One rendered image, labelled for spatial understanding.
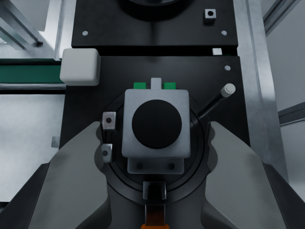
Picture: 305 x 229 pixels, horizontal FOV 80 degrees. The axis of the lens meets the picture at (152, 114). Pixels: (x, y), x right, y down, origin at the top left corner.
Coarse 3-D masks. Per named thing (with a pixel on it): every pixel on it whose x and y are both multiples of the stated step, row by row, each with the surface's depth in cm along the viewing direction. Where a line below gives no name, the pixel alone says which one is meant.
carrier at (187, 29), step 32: (96, 0) 28; (128, 0) 26; (160, 0) 25; (192, 0) 28; (224, 0) 28; (96, 32) 27; (128, 32) 27; (160, 32) 27; (192, 32) 27; (224, 32) 26
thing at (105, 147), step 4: (104, 144) 19; (108, 144) 19; (112, 144) 19; (104, 148) 19; (108, 148) 19; (112, 148) 19; (104, 152) 19; (108, 152) 19; (112, 152) 19; (104, 156) 19; (108, 156) 19; (112, 156) 19; (104, 160) 19; (108, 160) 19; (112, 160) 19
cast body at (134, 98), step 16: (160, 80) 17; (128, 96) 12; (144, 96) 12; (160, 96) 12; (176, 96) 12; (128, 112) 12; (144, 112) 11; (160, 112) 11; (176, 112) 11; (128, 128) 12; (144, 128) 11; (160, 128) 11; (176, 128) 11; (128, 144) 11; (144, 144) 11; (160, 144) 10; (176, 144) 11; (128, 160) 14; (144, 160) 14; (160, 160) 14; (176, 160) 14
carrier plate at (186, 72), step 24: (120, 72) 25; (144, 72) 25; (168, 72) 25; (192, 72) 25; (216, 72) 25; (240, 72) 25; (72, 96) 24; (96, 96) 24; (192, 96) 24; (240, 96) 24; (72, 120) 24; (96, 120) 24; (216, 120) 24; (240, 120) 24; (120, 216) 21; (144, 216) 21; (168, 216) 21; (192, 216) 21
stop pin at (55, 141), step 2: (54, 136) 24; (56, 136) 24; (58, 136) 24; (52, 138) 24; (54, 138) 24; (56, 138) 24; (58, 138) 24; (52, 140) 23; (54, 140) 23; (56, 140) 23; (58, 140) 23; (52, 142) 23; (54, 142) 23; (56, 142) 23; (58, 142) 23; (52, 144) 23; (54, 144) 23; (56, 144) 23; (58, 144) 23; (52, 146) 23; (54, 146) 23; (56, 146) 23; (58, 146) 23
